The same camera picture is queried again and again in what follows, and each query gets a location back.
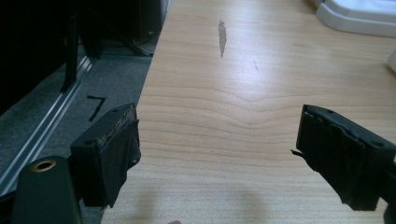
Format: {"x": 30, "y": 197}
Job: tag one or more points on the black metal stand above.
{"x": 72, "y": 46}

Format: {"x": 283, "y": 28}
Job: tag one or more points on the white object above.
{"x": 393, "y": 60}

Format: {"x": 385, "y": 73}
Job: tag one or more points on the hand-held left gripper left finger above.
{"x": 106, "y": 155}

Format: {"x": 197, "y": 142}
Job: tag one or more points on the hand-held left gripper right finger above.
{"x": 342, "y": 155}

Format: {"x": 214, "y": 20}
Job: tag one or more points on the white plastic container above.
{"x": 358, "y": 15}

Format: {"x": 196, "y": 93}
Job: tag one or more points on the aluminium floor rail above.
{"x": 43, "y": 124}

